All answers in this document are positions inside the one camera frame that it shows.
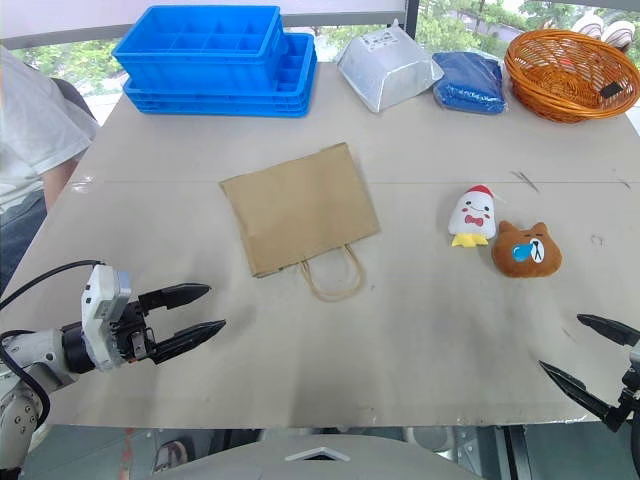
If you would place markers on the silver foil pouch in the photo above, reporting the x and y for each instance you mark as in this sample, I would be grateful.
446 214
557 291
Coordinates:
385 70

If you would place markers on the dark window frame post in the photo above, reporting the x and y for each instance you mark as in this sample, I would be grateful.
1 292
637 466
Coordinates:
412 17

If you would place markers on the brown bear plush toy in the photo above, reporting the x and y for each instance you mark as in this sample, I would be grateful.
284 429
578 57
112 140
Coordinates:
525 252

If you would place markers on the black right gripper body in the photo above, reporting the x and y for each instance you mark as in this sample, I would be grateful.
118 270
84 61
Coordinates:
632 390

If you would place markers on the orange wicker basket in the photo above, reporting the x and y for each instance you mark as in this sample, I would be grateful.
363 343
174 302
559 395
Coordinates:
560 95

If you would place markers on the person's bare forearm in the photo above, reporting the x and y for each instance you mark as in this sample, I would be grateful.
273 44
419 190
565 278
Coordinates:
61 182

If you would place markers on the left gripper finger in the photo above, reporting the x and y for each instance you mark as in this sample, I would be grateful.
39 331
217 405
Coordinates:
175 296
187 340

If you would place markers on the striped beige plush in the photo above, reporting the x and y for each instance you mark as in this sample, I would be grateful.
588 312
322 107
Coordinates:
605 30

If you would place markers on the shoe under table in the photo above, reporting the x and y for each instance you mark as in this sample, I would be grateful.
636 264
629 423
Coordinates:
171 456

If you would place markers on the blue compartment crate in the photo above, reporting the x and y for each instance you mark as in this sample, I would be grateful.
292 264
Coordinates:
200 60
225 111
297 75

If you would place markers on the small black item in basket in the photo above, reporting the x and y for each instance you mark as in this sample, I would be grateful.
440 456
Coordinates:
612 90

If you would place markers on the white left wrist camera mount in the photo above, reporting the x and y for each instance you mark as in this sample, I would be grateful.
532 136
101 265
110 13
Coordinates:
97 300

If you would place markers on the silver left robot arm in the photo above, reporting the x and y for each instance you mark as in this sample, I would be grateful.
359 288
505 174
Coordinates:
35 352

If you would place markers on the person in white shirt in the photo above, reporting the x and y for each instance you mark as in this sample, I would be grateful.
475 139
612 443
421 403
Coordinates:
35 125

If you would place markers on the dark chair back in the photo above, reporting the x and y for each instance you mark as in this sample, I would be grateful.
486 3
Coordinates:
75 97

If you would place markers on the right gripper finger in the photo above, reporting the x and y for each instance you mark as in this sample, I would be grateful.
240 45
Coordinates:
582 392
612 330

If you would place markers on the blue cloth in plastic wrap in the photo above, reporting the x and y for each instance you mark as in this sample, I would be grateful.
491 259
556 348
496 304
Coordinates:
470 82

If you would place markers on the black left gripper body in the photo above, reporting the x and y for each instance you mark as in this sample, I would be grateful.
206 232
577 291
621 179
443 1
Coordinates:
131 337

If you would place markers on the white chicken plush toy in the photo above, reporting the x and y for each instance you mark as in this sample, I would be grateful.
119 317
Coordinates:
472 215

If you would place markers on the grey robot torso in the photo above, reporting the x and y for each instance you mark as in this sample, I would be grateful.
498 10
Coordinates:
320 457

